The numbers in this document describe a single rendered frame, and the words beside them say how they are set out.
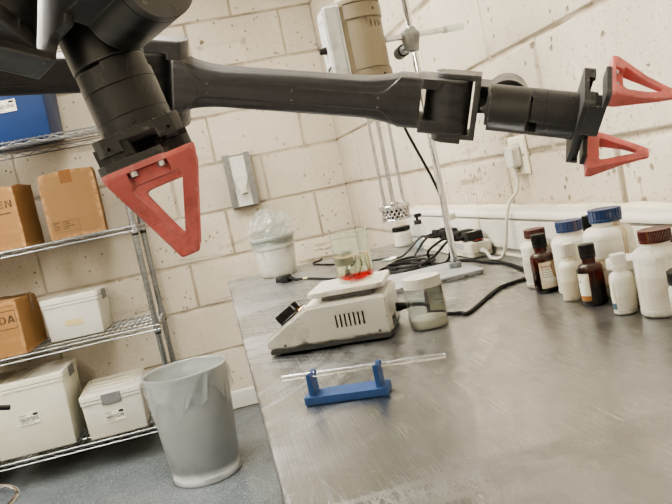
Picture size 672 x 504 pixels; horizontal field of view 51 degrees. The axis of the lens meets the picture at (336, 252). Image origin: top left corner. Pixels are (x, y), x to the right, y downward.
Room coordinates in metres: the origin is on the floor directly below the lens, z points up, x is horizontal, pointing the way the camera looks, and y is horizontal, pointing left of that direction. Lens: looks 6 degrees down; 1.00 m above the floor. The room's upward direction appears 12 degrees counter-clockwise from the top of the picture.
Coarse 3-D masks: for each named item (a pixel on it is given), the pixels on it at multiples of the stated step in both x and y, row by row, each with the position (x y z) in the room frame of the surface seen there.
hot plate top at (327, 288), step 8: (376, 272) 1.16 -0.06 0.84; (384, 272) 1.14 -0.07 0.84; (328, 280) 1.19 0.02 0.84; (336, 280) 1.17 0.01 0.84; (368, 280) 1.09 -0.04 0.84; (376, 280) 1.08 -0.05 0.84; (384, 280) 1.08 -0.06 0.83; (320, 288) 1.11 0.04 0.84; (328, 288) 1.10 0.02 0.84; (336, 288) 1.08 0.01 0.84; (344, 288) 1.07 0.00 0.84; (352, 288) 1.06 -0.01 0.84; (360, 288) 1.06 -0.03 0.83; (368, 288) 1.06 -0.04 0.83; (312, 296) 1.08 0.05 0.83; (320, 296) 1.07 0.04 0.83; (328, 296) 1.07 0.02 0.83
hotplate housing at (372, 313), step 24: (384, 288) 1.10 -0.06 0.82; (312, 312) 1.07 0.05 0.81; (336, 312) 1.07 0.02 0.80; (360, 312) 1.06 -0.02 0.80; (384, 312) 1.05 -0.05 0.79; (288, 336) 1.08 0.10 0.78; (312, 336) 1.07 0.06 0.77; (336, 336) 1.07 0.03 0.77; (360, 336) 1.06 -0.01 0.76; (384, 336) 1.06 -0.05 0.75
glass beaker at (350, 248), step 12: (360, 228) 1.14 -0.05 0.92; (336, 240) 1.10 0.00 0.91; (348, 240) 1.09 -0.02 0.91; (360, 240) 1.09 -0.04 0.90; (336, 252) 1.10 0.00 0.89; (348, 252) 1.09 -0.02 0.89; (360, 252) 1.09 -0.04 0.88; (336, 264) 1.11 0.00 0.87; (348, 264) 1.09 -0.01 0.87; (360, 264) 1.09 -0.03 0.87; (372, 264) 1.11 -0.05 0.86; (348, 276) 1.09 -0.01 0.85; (360, 276) 1.09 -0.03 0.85; (372, 276) 1.10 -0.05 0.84
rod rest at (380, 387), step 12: (312, 384) 0.81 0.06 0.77; (348, 384) 0.82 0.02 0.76; (360, 384) 0.81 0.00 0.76; (372, 384) 0.80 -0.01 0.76; (384, 384) 0.79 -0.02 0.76; (312, 396) 0.81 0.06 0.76; (324, 396) 0.80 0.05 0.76; (336, 396) 0.80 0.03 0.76; (348, 396) 0.79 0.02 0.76; (360, 396) 0.79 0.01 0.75; (372, 396) 0.79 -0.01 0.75
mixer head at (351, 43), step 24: (336, 0) 1.51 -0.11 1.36; (360, 0) 1.49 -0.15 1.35; (336, 24) 1.49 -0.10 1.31; (360, 24) 1.49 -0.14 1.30; (336, 48) 1.49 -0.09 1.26; (360, 48) 1.49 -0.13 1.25; (384, 48) 1.51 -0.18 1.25; (336, 72) 1.49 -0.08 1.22; (360, 72) 1.49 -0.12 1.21; (384, 72) 1.50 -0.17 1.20
